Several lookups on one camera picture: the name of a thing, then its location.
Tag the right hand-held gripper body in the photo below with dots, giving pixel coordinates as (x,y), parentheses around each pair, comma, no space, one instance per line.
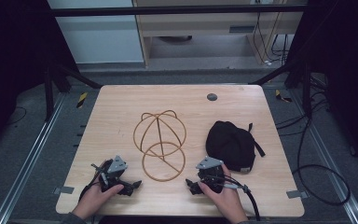
(212,177)

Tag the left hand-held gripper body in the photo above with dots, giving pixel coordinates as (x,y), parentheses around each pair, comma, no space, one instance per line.
(112,177)

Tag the black cap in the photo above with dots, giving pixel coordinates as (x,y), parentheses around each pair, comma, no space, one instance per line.
(230,146)

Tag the person's right hand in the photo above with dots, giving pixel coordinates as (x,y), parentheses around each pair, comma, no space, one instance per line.
(227,202)

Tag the person's left hand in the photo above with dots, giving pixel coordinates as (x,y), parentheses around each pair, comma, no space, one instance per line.
(91,200)

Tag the grey round table grommet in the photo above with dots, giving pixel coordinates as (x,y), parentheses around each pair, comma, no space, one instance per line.
(212,97)

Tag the yellow black striped tape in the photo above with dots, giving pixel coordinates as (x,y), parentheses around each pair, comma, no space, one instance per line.
(82,100)
(281,97)

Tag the white cabinet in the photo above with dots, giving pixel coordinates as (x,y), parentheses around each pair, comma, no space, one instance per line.
(99,37)

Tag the light wooden desk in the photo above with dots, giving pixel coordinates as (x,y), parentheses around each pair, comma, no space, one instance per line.
(199,25)

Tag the black curtain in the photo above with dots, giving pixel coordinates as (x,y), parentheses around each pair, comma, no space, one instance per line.
(345,62)
(15,56)

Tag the grey metal table bracket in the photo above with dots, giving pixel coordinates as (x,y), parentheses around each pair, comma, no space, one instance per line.
(296,194)
(63,190)

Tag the aluminium floor rail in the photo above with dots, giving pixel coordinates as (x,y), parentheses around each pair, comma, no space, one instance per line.
(332,161)
(28,158)

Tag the black upright stand post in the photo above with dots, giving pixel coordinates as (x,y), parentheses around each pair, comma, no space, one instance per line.
(49,93)
(306,90)

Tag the black diagonal frame strut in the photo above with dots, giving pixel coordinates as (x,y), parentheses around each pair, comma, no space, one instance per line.
(272,74)
(80,77)

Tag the black horizontal frame bar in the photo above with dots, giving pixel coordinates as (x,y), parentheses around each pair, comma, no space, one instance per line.
(167,10)

